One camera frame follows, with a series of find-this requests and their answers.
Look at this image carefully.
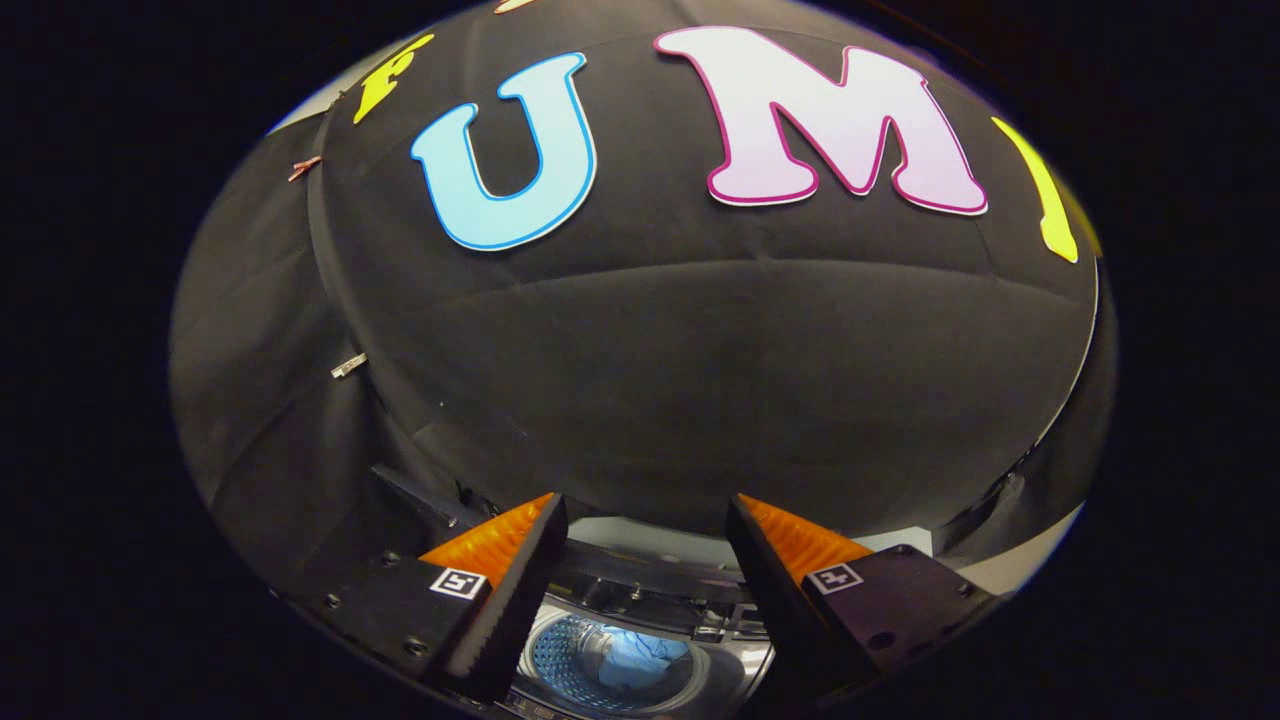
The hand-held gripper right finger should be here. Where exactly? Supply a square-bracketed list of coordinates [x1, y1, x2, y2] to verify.
[725, 493, 1001, 706]

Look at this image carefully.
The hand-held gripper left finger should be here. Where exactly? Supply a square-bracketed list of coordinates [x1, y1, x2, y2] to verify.
[275, 492, 569, 704]

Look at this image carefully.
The grey washing machine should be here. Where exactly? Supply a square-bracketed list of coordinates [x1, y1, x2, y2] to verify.
[505, 515, 936, 720]

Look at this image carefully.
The light blue shirt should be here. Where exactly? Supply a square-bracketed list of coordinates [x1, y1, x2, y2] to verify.
[597, 625, 692, 691]

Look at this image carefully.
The black backdrop cloth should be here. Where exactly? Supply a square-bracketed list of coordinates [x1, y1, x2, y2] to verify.
[170, 0, 1119, 601]

